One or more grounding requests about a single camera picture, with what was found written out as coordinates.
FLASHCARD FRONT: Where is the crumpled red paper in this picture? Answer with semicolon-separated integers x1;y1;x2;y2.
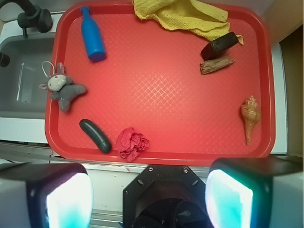
116;127;150;162

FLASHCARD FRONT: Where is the black faucet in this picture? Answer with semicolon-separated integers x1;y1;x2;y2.
0;0;53;38

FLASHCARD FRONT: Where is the brown wood piece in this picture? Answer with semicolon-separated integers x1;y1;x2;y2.
200;56;235;75

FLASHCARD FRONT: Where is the blue plastic bottle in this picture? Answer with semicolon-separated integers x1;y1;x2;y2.
81;6;106;62

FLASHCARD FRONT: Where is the grey sink basin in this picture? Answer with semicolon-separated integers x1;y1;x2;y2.
0;33;55;119

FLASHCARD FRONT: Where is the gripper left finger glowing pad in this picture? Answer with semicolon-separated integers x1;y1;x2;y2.
0;162;93;228

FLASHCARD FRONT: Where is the black box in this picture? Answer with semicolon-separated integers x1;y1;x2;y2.
200;32;238;61

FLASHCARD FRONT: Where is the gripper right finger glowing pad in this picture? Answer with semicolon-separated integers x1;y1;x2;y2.
205;157;304;228

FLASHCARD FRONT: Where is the tan spiral seashell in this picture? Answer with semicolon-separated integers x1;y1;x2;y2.
241;95;261;146

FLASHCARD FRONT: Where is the red plastic tray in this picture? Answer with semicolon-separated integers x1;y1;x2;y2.
45;1;276;166

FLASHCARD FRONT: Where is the yellow cloth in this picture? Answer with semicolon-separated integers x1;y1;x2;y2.
132;0;230;41

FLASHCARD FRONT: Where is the dark green toy cucumber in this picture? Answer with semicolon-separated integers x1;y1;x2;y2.
79;119;112;154

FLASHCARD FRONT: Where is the black faucet handle knob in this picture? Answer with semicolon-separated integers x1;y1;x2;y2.
0;52;10;67

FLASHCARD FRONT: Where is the grey plush donkey toy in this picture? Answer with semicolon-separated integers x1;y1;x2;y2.
39;61;87;113

